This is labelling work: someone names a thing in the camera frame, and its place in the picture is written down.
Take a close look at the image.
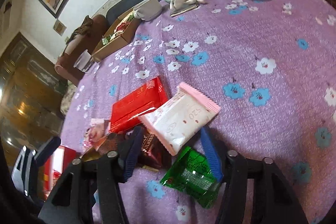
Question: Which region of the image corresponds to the brown gold sesame packet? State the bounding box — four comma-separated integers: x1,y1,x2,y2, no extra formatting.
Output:
83,130,171,172

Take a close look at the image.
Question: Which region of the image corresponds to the clear plastic cup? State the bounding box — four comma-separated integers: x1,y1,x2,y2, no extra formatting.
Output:
73,50,95,73

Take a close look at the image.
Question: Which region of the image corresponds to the small wall plaque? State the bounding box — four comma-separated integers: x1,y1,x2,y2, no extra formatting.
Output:
53,19,67,36

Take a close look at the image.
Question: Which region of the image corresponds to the cardboard box of snacks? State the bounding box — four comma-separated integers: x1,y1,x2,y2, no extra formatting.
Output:
92,8,141,62

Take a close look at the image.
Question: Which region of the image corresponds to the brown armchair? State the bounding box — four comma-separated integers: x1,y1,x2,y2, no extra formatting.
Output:
54,14,109,86

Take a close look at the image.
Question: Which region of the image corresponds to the leopard print blanket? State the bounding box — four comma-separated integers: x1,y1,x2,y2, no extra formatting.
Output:
60,84,77,116

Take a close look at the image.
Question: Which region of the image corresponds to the green snack packet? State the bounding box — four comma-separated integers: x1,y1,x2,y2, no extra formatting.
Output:
160,146,220,209

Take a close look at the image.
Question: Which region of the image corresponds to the white cloth bundle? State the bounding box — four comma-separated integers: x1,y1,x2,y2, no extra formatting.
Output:
165,0,207,17

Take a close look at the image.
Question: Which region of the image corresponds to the wooden glass cabinet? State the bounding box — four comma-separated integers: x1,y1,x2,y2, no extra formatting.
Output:
1,33,67,167

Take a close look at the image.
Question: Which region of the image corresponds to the red white gift box tray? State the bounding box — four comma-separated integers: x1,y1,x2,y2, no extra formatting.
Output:
43,145,76,198

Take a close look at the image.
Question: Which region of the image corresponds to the white ceramic mug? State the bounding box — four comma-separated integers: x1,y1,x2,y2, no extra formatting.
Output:
133,0,162,22

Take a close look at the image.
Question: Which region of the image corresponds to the pink white snack packet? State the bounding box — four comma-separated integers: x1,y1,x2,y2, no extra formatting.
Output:
138,83,221,156

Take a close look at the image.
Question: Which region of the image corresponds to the red rectangular snack box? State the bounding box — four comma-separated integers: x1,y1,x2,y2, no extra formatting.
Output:
109,77,168,134

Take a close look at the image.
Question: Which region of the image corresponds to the pink small snack packet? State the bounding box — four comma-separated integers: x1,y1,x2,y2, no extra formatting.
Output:
83,118,110,151

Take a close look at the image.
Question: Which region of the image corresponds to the purple floral tablecloth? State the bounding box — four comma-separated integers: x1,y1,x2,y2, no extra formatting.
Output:
61,0,335,223

